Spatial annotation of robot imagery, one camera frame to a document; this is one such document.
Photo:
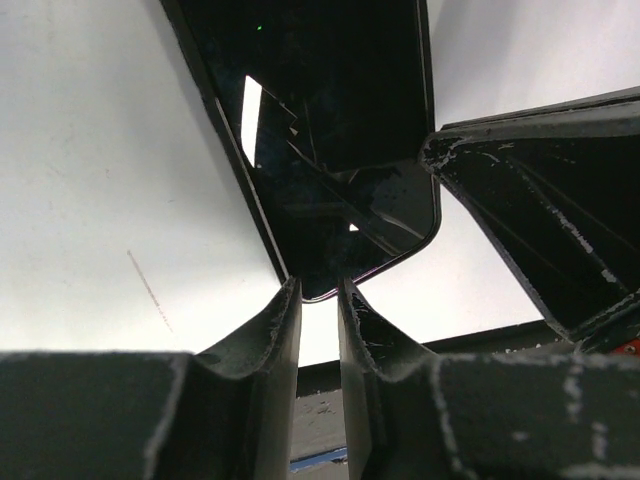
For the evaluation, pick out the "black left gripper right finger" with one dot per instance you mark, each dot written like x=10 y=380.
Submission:
x=411 y=413

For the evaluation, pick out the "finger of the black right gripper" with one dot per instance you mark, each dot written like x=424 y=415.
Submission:
x=556 y=191

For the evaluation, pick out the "white-edged smartphone black screen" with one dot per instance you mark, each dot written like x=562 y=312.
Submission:
x=325 y=125

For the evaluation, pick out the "black silicone phone case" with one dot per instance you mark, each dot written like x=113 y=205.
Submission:
x=220 y=125

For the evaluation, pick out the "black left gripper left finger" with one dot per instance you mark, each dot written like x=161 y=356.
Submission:
x=224 y=413

